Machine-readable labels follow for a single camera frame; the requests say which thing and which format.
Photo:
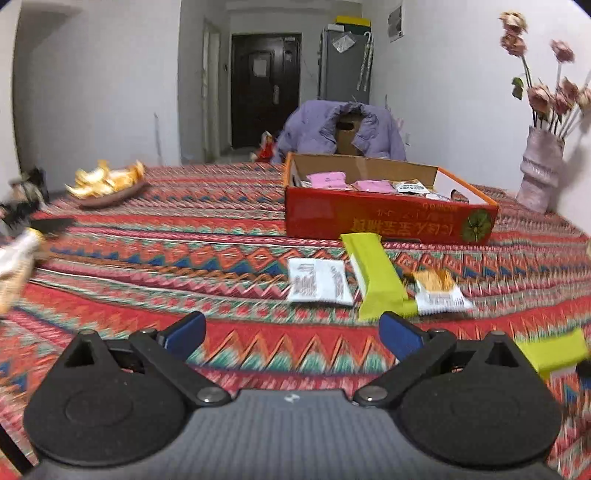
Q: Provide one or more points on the white folded umbrella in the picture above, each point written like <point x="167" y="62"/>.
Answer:
<point x="365" y="60"/>

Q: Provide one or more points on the dark entrance door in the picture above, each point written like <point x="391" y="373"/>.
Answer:
<point x="265" y="92"/>

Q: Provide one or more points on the pink ribbed vase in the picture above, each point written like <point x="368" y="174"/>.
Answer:
<point x="540" y="170"/>

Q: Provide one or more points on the long green snack packet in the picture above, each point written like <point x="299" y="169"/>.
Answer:
<point x="376" y="277"/>

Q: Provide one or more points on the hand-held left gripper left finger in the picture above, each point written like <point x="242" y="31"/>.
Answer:
<point x="184" y="330"/>

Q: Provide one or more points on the wall poster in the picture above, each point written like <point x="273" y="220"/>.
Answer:
<point x="396" y="23"/>

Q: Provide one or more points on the patterned red tablecloth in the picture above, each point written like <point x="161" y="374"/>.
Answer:
<point x="184" y="258"/>

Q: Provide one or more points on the grey refrigerator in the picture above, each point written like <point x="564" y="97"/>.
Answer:
<point x="341" y="69"/>

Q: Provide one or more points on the clear plastic bag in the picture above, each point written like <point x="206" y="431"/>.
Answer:
<point x="343" y="43"/>

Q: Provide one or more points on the blurred white tan packet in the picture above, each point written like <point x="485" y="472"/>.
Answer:
<point x="14" y="267"/>

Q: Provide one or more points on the white black snack packet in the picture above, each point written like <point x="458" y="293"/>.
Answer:
<point x="411" y="186"/>

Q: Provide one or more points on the red shopping bag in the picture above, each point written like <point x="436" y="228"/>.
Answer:
<point x="267" y="146"/>

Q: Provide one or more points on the orange cardboard box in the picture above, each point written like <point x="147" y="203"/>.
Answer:
<point x="392" y="217"/>

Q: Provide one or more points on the pink artificial flowers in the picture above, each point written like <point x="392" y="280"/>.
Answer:
<point x="554" y="97"/>

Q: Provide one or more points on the yellow box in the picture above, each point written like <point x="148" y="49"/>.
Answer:
<point x="353" y="21"/>

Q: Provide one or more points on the brown plate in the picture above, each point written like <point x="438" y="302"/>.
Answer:
<point x="115" y="197"/>

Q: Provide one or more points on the orange white snack packet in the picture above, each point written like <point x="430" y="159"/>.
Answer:
<point x="438" y="293"/>

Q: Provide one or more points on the pile of orange snack packets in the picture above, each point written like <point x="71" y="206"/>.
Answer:
<point x="104" y="180"/>

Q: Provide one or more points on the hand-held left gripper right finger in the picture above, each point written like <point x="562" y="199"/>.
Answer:
<point x="399" y="334"/>

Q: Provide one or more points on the short green snack packet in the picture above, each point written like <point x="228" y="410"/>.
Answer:
<point x="551" y="353"/>

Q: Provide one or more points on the purple jacket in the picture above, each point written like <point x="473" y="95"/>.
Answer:
<point x="314" y="129"/>

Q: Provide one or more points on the dark blurred object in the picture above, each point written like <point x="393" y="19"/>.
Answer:
<point x="48" y="225"/>

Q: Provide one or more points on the white printed snack packet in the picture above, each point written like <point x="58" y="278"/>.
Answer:
<point x="318" y="281"/>

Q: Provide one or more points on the pink snack packet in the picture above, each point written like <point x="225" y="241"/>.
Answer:
<point x="375" y="185"/>
<point x="327" y="180"/>

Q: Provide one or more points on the mop pole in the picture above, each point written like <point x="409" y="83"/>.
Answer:
<point x="157" y="138"/>

